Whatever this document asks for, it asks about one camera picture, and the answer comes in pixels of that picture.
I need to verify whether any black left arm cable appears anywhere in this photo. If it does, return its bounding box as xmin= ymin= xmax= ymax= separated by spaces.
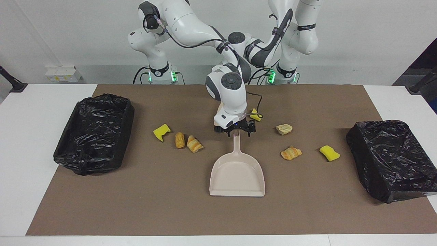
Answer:
xmin=268 ymin=9 xmax=294 ymax=48

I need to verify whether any black camera stand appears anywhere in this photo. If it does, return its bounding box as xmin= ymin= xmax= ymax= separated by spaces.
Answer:
xmin=406 ymin=67 xmax=437 ymax=95
xmin=0 ymin=66 xmax=28 ymax=93

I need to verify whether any dark background partition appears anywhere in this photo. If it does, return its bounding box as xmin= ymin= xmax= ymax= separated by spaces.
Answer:
xmin=393 ymin=38 xmax=437 ymax=114

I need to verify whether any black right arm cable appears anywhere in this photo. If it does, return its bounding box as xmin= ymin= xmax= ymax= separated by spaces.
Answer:
xmin=143 ymin=14 xmax=263 ymax=122

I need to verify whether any notched yellow sponge piece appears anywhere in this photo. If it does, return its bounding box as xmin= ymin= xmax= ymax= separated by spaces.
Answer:
xmin=153 ymin=124 xmax=171 ymax=142

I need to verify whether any striped orange croissant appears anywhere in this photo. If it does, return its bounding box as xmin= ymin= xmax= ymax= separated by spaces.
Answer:
xmin=186 ymin=135 xmax=204 ymax=153
xmin=281 ymin=146 xmax=302 ymax=161

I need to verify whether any brown paper table mat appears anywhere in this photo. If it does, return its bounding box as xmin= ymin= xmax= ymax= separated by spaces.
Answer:
xmin=26 ymin=84 xmax=437 ymax=236

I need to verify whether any black right base cable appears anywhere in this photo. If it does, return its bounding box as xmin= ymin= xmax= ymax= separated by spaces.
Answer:
xmin=132 ymin=66 xmax=151 ymax=85

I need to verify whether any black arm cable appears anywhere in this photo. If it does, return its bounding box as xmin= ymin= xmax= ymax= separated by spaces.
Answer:
xmin=268 ymin=9 xmax=294 ymax=48
xmin=143 ymin=14 xmax=263 ymax=122

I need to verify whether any white wall socket box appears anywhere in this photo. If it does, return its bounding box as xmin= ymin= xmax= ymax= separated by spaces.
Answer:
xmin=45 ymin=66 xmax=82 ymax=82

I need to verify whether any beige plastic dustpan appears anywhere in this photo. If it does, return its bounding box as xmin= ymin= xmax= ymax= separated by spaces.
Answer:
xmin=209 ymin=132 xmax=266 ymax=197

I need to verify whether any black bag lined bin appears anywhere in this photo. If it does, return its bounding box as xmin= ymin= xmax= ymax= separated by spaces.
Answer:
xmin=53 ymin=94 xmax=135 ymax=176
xmin=346 ymin=120 xmax=437 ymax=204

